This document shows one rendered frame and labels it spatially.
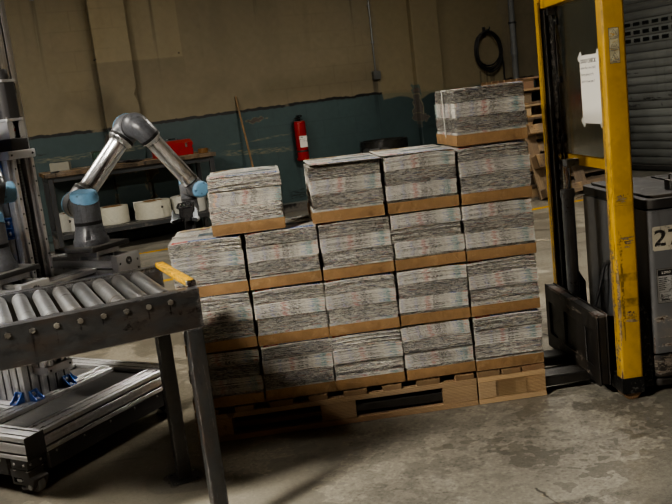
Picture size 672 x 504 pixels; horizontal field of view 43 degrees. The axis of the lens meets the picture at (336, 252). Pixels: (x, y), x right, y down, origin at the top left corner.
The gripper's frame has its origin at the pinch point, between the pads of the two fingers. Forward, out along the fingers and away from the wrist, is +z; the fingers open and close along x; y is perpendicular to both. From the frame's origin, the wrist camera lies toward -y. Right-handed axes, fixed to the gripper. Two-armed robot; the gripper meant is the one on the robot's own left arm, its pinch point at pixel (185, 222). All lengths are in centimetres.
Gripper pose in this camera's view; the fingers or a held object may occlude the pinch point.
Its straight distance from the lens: 375.8
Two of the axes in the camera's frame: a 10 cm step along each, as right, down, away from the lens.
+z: 0.8, 1.7, -9.8
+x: 9.9, -1.3, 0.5
